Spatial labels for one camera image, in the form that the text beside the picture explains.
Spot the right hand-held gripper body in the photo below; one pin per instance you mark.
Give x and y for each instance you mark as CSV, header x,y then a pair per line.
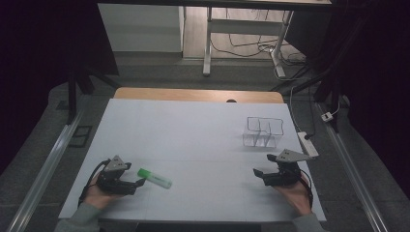
x,y
283,174

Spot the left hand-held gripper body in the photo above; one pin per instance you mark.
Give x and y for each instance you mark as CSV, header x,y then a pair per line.
x,y
112,181

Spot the green-capped clear tube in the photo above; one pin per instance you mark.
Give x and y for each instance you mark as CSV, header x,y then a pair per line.
x,y
154,178

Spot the clear plastic pen holder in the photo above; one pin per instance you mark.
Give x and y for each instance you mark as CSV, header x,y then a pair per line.
x,y
262,132

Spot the person's left hand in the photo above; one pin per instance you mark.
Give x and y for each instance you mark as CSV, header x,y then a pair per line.
x,y
96,196

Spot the person's right hand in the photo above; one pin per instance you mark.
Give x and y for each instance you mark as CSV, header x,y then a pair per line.
x,y
295,196

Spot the white power strip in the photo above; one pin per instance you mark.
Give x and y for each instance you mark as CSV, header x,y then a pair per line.
x,y
307,144

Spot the black floor plate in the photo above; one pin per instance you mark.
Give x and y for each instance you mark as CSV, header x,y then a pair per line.
x,y
80,136

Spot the small white adapter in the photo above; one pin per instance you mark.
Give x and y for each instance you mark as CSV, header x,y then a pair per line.
x,y
327,116

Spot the black table grommet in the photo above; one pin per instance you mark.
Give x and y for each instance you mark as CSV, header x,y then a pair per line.
x,y
231,101

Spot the white table cover sheet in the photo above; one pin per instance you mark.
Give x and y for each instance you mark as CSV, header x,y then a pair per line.
x,y
193,135

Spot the white cabinet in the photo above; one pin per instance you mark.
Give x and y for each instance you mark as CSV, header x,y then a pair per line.
x,y
140,29

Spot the aluminium rail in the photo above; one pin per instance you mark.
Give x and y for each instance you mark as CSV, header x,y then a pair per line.
x,y
45,167
353,167

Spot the white desk frame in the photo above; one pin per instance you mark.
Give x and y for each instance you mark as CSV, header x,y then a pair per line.
x,y
245,27

